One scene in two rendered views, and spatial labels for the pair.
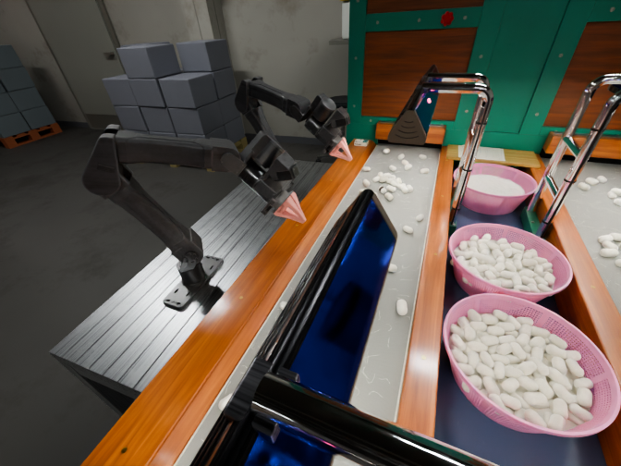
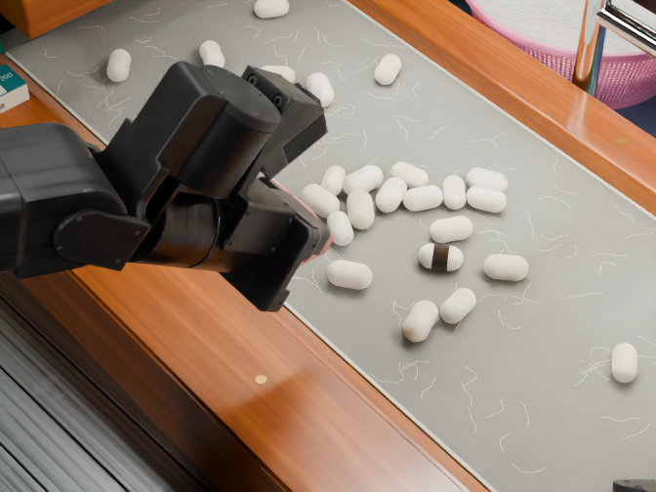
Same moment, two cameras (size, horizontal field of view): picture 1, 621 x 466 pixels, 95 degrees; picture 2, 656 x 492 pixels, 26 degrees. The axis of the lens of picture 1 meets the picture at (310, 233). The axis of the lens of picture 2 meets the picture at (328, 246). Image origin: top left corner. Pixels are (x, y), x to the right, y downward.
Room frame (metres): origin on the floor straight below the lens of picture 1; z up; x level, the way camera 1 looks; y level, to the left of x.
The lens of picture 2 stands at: (0.69, 0.48, 1.59)
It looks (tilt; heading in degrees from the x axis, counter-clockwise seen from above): 47 degrees down; 294
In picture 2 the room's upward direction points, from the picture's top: straight up
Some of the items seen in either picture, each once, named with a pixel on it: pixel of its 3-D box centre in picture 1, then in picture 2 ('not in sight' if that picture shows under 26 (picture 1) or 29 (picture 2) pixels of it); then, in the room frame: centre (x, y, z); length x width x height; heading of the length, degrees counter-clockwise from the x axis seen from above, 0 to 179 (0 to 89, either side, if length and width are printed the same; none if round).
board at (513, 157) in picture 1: (490, 154); not in sight; (1.12, -0.77, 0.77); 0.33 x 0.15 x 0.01; 65
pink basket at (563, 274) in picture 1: (499, 267); not in sight; (0.52, -0.49, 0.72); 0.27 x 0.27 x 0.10
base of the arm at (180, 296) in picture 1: (191, 271); not in sight; (0.60, 0.35, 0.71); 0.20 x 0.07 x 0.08; 158
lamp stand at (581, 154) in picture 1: (599, 172); not in sight; (0.68, -0.78, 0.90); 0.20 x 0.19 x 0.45; 155
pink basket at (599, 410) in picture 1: (512, 363); not in sight; (0.27, -0.37, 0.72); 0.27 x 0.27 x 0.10
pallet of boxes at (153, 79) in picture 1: (178, 105); not in sight; (3.43, 1.36, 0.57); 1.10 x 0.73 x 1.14; 68
